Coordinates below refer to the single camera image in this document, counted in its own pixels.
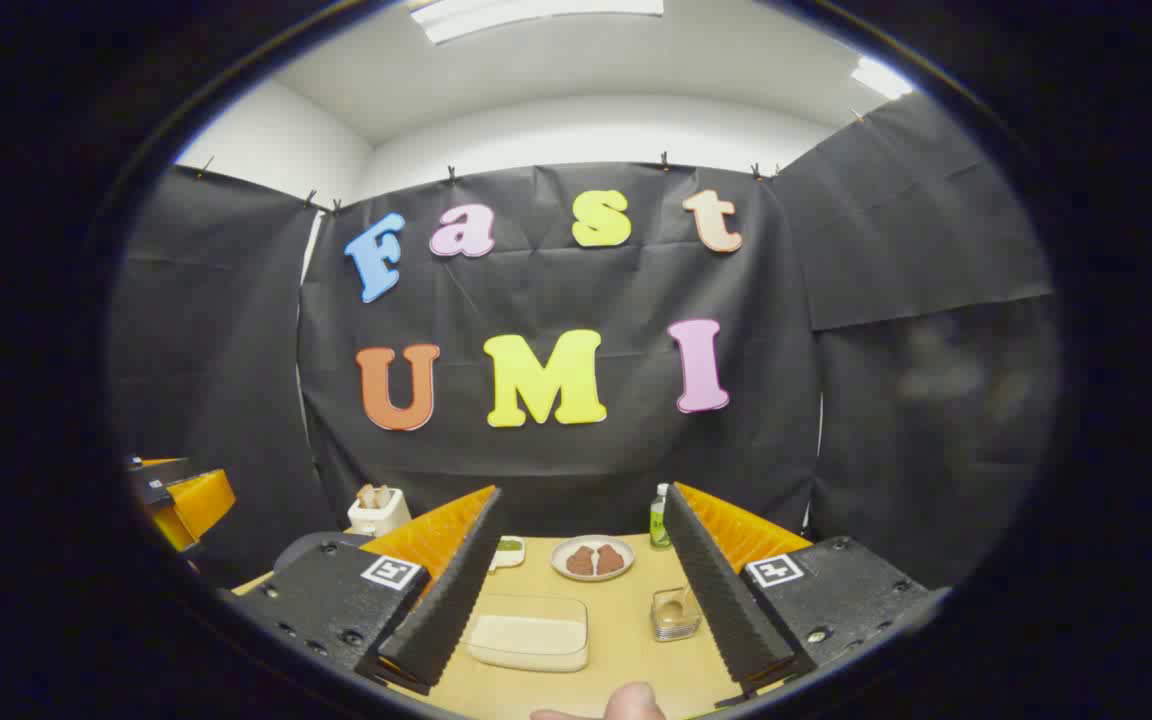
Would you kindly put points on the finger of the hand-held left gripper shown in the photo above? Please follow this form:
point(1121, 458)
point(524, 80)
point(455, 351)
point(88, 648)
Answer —
point(174, 528)
point(204, 500)

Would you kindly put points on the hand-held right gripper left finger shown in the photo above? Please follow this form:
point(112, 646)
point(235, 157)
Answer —
point(456, 600)

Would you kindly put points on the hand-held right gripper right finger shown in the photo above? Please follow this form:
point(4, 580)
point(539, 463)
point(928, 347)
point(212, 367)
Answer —
point(716, 590)

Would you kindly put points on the clear plastic rice container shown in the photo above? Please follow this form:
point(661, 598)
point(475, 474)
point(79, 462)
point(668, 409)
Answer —
point(476, 660)

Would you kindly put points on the clear square chopstick holder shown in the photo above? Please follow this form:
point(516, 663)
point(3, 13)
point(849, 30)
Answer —
point(658, 628)

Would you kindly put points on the dark grey rice cooker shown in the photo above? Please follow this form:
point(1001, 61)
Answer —
point(306, 546)

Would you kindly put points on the white divided sauce dish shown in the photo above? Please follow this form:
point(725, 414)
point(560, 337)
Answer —
point(509, 552)

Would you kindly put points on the green tea bottle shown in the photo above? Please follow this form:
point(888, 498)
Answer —
point(658, 520)

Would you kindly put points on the brown meat piece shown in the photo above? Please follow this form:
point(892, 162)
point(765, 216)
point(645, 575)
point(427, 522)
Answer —
point(610, 559)
point(581, 562)

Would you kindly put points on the white toaster with bread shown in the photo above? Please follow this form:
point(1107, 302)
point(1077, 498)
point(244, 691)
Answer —
point(381, 518)

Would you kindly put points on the white round plate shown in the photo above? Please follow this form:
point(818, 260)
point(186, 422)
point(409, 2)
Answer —
point(561, 560)

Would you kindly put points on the black backdrop cloth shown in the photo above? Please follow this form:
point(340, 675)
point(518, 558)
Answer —
point(556, 470)

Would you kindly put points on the white ceiling light panel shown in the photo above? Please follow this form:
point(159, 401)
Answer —
point(536, 15)
point(881, 78)

